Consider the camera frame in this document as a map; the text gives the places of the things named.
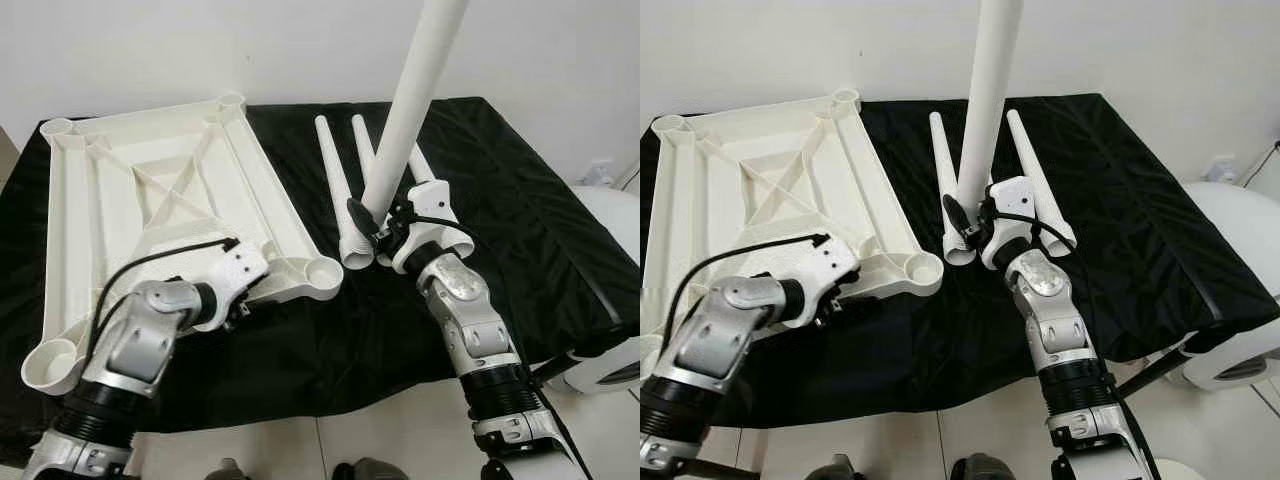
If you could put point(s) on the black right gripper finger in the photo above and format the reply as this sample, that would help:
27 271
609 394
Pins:
359 217
954 213

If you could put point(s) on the white plastic table leg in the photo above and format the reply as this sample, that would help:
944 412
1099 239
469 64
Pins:
362 135
422 165
945 180
335 180
990 80
1030 160
420 80

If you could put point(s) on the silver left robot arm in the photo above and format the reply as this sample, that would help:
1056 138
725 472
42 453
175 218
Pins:
130 340
720 340

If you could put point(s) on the black tablecloth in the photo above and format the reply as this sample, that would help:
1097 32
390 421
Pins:
500 250
1130 230

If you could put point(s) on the robot left leg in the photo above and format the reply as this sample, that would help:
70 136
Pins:
228 470
842 470

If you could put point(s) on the robot leg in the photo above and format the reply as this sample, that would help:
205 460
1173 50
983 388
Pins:
842 470
985 468
370 470
228 470

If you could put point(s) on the robot right leg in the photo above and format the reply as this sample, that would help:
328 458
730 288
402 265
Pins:
370 470
985 468

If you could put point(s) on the black metal table leg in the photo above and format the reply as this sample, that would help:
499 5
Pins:
1160 368
555 368

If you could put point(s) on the white domed appliance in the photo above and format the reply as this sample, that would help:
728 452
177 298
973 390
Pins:
1250 220
615 215

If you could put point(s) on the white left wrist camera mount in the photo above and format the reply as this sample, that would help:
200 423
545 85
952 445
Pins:
235 270
828 265

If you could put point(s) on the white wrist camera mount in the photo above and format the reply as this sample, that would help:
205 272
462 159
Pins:
235 270
828 265
432 197
1015 195

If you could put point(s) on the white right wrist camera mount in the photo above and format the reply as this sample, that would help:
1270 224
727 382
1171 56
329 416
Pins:
432 197
1015 195

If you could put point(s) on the white wall socket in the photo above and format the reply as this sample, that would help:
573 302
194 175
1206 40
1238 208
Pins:
600 173
1222 170

